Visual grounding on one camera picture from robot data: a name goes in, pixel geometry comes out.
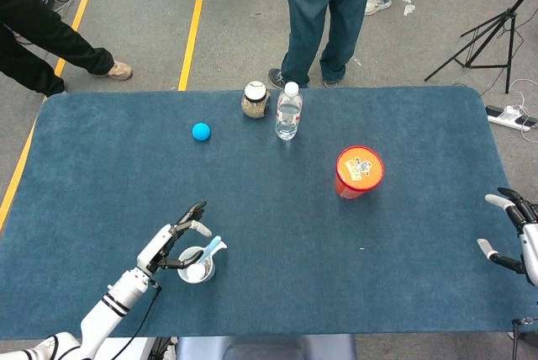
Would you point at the clear plastic water bottle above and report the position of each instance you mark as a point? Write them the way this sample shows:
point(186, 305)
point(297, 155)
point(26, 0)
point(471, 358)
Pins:
point(288, 120)

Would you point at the white power strip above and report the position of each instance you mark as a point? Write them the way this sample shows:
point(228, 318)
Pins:
point(506, 116)

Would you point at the black tripod stand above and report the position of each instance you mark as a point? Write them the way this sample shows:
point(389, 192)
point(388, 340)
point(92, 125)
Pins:
point(509, 32)

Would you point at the light blue toothbrush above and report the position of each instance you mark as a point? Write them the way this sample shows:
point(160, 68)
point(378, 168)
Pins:
point(212, 246)

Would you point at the glass jar white lid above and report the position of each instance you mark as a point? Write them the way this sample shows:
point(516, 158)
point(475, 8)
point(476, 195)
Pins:
point(255, 103)

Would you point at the white crumpled tissue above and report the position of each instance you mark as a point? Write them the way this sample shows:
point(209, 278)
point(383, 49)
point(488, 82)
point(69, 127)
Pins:
point(409, 9)

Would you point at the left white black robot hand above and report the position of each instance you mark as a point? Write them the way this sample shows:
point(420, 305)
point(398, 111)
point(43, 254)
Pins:
point(157, 248)

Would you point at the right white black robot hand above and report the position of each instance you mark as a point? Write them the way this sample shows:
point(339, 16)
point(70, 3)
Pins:
point(531, 246)

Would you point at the black metal stand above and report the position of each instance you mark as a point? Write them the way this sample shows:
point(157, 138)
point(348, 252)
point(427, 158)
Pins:
point(517, 339)

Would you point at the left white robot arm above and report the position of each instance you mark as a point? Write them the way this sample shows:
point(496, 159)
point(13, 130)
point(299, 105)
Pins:
point(109, 309)

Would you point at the blue foam ball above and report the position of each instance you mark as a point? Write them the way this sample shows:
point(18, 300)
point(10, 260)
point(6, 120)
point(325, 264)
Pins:
point(201, 132)

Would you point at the person in blue jeans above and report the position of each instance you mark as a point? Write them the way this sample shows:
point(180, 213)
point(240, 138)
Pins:
point(307, 19)

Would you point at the orange tub with red rim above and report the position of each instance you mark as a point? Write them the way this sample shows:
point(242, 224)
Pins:
point(359, 168)

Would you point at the person in black clothes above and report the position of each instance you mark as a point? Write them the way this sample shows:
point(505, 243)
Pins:
point(38, 32)

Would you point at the blue table cloth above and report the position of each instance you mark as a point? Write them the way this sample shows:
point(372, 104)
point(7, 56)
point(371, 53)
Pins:
point(294, 229)

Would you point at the white robot base panel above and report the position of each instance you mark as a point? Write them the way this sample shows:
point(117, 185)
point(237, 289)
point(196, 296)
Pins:
point(134, 349)

